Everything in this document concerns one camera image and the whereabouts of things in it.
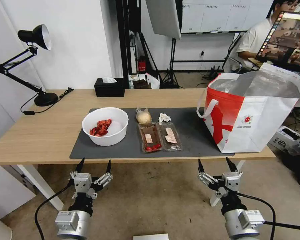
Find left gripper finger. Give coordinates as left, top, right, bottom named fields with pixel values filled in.
left=93, top=160, right=114, bottom=191
left=69, top=157, right=86, bottom=187

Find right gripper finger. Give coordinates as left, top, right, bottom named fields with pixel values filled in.
left=197, top=159, right=219, bottom=187
left=226, top=157, right=243, bottom=181

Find red and white takeout bag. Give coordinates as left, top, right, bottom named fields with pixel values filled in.
left=196, top=62, right=300, bottom=154

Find clear bag with bun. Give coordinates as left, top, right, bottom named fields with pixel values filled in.
left=135, top=107, right=152, bottom=124

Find brown paper bag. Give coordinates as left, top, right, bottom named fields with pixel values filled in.
left=133, top=78, right=151, bottom=89

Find white plastic bag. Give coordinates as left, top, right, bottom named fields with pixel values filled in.
left=146, top=73, right=161, bottom=89

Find dark grey table mat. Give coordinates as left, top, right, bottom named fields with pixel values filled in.
left=69, top=108, right=237, bottom=159

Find red crayfish shells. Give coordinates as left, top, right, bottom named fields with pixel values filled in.
left=90, top=119, right=113, bottom=137

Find white plastic bowl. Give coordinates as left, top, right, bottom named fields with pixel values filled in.
left=82, top=107, right=129, bottom=147

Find wooden table with white legs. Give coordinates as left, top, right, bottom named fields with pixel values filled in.
left=0, top=88, right=276, bottom=211

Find clear tray with meat slice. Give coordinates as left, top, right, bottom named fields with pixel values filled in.
left=157, top=121, right=184, bottom=152

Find white cardboard box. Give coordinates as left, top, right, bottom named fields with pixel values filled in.
left=267, top=125, right=300, bottom=156

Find clear tray with tomatoes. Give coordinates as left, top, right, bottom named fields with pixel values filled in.
left=137, top=122, right=163, bottom=153

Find white robot front shell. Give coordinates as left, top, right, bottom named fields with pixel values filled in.
left=133, top=233, right=169, bottom=240

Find crumpled white tissue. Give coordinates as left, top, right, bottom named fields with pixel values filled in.
left=158, top=113, right=172, bottom=125

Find white cabinet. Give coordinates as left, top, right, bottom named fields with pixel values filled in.
left=0, top=164, right=38, bottom=221

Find black desk lamp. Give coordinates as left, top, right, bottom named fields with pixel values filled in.
left=0, top=24, right=59, bottom=107

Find black tissue box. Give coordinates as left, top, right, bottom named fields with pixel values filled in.
left=94, top=77, right=125, bottom=98

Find black router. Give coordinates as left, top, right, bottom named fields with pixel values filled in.
left=205, top=65, right=222, bottom=81

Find black light stand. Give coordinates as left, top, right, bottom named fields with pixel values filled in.
left=160, top=37, right=184, bottom=89

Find red canister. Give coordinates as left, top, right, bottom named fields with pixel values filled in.
left=137, top=56, right=148, bottom=73

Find person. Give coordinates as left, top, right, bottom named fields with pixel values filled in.
left=224, top=0, right=300, bottom=75

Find computer monitor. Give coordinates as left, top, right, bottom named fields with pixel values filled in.
left=255, top=10, right=300, bottom=68

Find whiteboard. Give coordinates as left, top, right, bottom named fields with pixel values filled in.
left=181, top=0, right=276, bottom=34

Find white softbox light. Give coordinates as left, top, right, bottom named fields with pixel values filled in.
left=145, top=0, right=182, bottom=40

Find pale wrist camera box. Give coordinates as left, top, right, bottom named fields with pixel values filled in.
left=222, top=171, right=241, bottom=193
left=73, top=173, right=92, bottom=195

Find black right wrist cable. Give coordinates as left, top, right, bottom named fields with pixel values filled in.
left=235, top=191, right=300, bottom=240

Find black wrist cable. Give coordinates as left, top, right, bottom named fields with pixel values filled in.
left=235, top=191, right=300, bottom=240
left=34, top=185, right=77, bottom=240

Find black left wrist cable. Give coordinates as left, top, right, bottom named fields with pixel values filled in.
left=34, top=185, right=77, bottom=240

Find black lamp power cable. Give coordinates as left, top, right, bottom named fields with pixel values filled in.
left=20, top=87, right=74, bottom=116

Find black metal frame post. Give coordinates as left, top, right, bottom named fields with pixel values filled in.
left=116, top=0, right=142, bottom=89

